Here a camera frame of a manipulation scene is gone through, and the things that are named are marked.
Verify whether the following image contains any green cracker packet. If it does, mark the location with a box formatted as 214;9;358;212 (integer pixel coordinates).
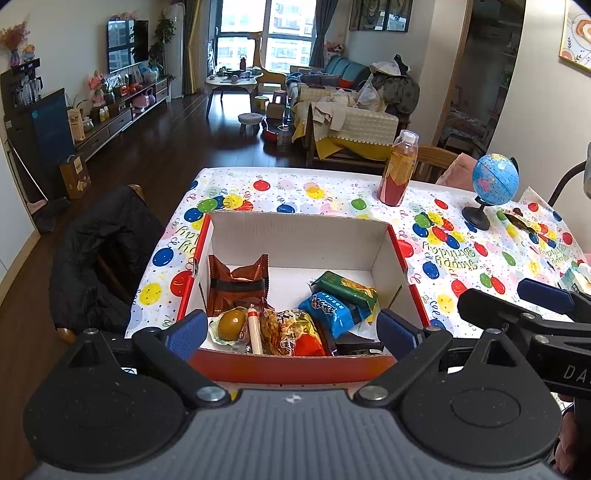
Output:
310;271;379;311

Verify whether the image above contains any blue snack packet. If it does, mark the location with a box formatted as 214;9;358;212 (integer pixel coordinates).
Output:
298;288;372;340

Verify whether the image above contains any sofa with cream cover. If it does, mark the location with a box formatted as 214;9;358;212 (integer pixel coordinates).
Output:
291;99;400;168

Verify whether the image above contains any wooden dining chair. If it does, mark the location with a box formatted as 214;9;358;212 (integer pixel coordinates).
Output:
411;145;460;183

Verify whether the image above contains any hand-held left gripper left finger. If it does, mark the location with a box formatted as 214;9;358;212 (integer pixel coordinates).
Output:
44;309;232;409

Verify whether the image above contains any pink cloth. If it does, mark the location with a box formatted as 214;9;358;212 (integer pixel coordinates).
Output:
436;154;478;186

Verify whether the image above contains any grey window curtain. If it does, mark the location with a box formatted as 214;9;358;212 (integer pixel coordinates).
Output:
182;0;204;95
309;0;340;68

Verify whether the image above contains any brown open snack packet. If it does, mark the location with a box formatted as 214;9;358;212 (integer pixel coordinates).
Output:
501;209;534;232

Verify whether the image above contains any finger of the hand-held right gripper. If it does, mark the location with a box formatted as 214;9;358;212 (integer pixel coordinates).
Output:
516;278;591;324
457;287;537;343

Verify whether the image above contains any wooden chair under jacket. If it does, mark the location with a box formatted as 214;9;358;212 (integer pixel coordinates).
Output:
55;185;144;347

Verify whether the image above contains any dark framed wall picture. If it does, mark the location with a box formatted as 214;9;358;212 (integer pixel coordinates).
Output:
385;0;413;33
348;0;386;32

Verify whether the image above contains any silver desk lamp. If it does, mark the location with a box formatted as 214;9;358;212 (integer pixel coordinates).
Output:
547;142;591;208

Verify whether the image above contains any white standing air conditioner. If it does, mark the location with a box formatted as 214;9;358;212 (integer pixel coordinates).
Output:
164;2;185;100

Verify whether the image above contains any dark snack packet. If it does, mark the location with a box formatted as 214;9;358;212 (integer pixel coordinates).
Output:
335;330;386;357

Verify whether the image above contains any vase with dried flowers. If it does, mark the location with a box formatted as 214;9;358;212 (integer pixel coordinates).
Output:
0;23;29;68

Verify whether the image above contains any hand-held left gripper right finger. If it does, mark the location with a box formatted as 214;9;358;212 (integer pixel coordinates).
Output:
353;309;546;409

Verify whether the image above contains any red and gold peanut packet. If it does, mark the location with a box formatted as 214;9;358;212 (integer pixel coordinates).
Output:
259;307;329;357

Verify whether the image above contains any brown paper bag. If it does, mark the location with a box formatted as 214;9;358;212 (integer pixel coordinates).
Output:
59;154;92;200

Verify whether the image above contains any black jacket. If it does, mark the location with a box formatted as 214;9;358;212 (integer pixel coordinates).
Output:
48;185;165;334

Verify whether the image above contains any small round stool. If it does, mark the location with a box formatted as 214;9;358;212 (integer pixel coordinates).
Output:
238;112;263;136

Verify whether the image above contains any gold framed cartoon picture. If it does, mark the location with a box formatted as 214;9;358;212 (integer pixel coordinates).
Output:
558;0;591;72

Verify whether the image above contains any tissue pack with handle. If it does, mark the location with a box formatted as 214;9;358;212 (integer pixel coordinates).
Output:
558;262;591;296

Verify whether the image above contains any balloon print tablecloth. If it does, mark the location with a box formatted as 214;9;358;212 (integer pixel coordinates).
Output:
124;166;591;352

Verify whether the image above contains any large window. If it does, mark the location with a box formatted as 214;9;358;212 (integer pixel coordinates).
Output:
217;0;319;70

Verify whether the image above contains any green potted plant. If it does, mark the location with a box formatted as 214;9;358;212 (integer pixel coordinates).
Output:
148;16;176;70

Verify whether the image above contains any pile of clothes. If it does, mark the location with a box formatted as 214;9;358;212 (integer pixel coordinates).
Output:
358;55;421;116

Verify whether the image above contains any flat screen television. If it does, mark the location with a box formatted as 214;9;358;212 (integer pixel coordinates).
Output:
107;19;150;73

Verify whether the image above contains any low television cabinet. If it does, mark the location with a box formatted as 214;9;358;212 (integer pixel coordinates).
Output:
69;76;169;160

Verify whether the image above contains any blue desk globe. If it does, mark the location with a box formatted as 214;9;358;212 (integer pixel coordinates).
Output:
462;153;519;232

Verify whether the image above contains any teal sofa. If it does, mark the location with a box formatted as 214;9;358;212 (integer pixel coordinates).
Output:
288;55;372;90

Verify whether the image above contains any amber tea bottle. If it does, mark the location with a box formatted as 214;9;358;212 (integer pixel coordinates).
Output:
377;130;419;207

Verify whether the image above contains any sausage stick with red band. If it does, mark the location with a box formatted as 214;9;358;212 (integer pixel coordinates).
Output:
247;304;265;356

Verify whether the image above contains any round coffee table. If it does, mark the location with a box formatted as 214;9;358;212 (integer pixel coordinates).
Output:
205;68;265;118

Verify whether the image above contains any clear packet with brown egg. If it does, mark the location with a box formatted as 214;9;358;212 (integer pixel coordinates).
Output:
209;305;252;346

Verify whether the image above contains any red-brown foil snack packet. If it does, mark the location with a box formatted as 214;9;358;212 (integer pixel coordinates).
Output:
206;254;271;317

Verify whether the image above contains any dark tall cabinet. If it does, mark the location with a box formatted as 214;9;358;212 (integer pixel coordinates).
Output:
0;58;77;204

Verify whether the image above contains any red cardboard box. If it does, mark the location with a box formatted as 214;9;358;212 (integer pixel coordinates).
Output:
175;210;432;385

